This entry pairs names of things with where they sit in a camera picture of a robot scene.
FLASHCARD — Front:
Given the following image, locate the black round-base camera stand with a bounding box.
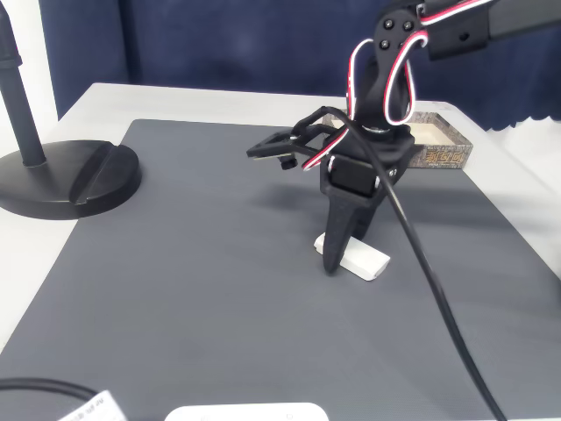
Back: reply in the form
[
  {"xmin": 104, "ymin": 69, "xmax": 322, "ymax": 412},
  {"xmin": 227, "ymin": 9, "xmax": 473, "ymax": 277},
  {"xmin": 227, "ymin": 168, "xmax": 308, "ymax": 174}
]
[{"xmin": 0, "ymin": 0, "xmax": 144, "ymax": 220}]

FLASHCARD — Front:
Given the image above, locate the red white servo wire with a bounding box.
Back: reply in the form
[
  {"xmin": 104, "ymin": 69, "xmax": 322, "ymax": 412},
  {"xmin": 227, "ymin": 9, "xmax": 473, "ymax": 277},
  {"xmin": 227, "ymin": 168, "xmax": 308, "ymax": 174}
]
[{"xmin": 302, "ymin": 0, "xmax": 492, "ymax": 173}]

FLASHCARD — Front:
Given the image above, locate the white eraser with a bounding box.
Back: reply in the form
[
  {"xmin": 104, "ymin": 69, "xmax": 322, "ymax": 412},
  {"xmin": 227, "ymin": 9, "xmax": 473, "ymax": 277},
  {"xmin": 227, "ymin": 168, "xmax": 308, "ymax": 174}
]
[{"xmin": 313, "ymin": 234, "xmax": 391, "ymax": 282}]

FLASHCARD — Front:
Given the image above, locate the stone-patterned cardboard box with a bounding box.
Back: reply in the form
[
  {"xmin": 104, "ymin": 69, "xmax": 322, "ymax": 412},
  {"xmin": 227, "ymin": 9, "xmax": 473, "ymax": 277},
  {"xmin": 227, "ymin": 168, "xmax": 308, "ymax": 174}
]
[{"xmin": 322, "ymin": 111, "xmax": 474, "ymax": 172}]

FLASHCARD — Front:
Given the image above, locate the thin black table cable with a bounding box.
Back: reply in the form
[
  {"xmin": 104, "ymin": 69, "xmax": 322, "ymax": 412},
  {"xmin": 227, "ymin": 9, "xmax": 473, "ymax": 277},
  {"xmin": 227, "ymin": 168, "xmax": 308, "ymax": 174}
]
[{"xmin": 0, "ymin": 377, "xmax": 100, "ymax": 403}]

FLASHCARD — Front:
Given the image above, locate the white rounded flat device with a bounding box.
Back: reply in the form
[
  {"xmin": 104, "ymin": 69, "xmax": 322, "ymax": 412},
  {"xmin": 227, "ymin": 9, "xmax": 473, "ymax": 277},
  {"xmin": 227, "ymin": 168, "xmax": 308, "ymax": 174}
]
[{"xmin": 164, "ymin": 402, "xmax": 330, "ymax": 421}]

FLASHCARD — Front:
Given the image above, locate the grey work mat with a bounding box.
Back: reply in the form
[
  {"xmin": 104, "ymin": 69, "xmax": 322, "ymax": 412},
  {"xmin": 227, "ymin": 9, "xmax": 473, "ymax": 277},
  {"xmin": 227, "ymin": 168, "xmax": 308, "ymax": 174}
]
[{"xmin": 0, "ymin": 118, "xmax": 561, "ymax": 421}]

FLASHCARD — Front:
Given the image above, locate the dark blue curtain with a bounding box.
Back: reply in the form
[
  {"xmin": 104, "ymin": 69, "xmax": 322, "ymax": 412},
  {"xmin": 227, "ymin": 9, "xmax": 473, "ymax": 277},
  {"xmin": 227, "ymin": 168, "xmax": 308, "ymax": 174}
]
[{"xmin": 39, "ymin": 0, "xmax": 561, "ymax": 132}]

